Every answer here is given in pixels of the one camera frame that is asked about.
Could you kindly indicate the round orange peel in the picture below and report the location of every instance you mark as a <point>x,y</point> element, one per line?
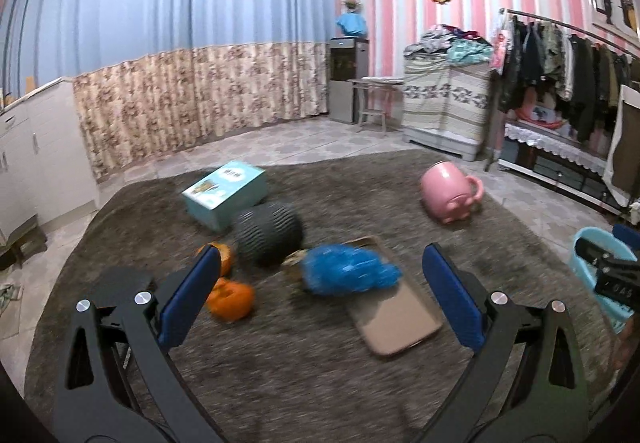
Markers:
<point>232,300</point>

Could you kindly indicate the blue covered water bottle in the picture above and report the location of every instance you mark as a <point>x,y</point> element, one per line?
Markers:
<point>351,25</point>

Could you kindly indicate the small folding table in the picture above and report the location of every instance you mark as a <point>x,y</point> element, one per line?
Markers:
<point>372,83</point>

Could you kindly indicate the blue and floral curtain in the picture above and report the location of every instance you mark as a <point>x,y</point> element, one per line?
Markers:
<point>150,23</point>

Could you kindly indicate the person's right hand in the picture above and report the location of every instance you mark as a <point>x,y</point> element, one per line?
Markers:
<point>624,345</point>

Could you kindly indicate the metal clothes rack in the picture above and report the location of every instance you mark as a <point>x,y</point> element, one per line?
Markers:
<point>580,29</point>

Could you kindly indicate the grey shaggy blanket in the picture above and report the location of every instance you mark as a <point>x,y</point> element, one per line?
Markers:
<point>310,388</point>

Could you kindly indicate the green low stool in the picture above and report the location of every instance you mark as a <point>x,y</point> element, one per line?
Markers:
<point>22,243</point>

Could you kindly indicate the teal cardboard box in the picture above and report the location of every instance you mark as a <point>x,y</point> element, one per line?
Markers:
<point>225,195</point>

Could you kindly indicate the low shelf with lace cloth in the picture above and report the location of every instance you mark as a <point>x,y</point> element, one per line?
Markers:
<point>555,158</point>

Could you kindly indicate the small potted plant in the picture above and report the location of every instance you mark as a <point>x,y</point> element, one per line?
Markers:
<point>351,5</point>

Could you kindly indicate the patterned cloth covered cabinet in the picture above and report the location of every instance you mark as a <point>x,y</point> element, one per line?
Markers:
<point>445,108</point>

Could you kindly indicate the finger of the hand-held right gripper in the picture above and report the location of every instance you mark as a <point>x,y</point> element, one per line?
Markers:
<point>595,253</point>
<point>627,238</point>

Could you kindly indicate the brown flat tablet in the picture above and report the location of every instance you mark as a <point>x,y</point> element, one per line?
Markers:
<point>395,323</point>

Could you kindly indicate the blue plastic bag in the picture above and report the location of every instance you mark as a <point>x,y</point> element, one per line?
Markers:
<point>345,270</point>

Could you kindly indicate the floor rag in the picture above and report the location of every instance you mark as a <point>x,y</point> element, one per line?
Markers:
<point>9,298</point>

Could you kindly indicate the row of hanging clothes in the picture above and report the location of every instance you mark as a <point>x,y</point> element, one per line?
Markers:
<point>575,73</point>

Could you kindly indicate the grey water dispenser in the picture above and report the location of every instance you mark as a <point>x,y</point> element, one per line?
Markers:
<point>345,83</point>

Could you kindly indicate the dark ribbed cylinder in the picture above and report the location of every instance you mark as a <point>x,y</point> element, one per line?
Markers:
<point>267,233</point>

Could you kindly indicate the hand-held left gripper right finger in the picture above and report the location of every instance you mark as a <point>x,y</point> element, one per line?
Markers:
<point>452,295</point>

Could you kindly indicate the light blue plastic basket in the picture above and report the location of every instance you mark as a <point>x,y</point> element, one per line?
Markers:
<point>585,283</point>

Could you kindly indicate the small brown paper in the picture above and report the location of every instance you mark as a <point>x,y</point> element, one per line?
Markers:
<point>295,259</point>

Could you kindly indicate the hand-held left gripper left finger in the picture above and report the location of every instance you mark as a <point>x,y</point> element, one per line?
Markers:
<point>192,293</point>

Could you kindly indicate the cup-shaped orange peel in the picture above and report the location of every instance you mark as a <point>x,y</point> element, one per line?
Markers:
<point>226,259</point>

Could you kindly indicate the white cabinet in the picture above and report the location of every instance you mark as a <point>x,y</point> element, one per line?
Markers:
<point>45,148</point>

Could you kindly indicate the pink hanging bag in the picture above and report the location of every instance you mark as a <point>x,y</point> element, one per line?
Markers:
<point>500,48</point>

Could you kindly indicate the cloth covered brown furniture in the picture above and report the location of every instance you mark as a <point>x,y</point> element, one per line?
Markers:
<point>627,148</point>

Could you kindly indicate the pink pig mug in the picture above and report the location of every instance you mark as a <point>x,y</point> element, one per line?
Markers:
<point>445,193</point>

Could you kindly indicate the pile of clothes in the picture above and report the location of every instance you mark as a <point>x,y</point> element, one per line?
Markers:
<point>445,45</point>

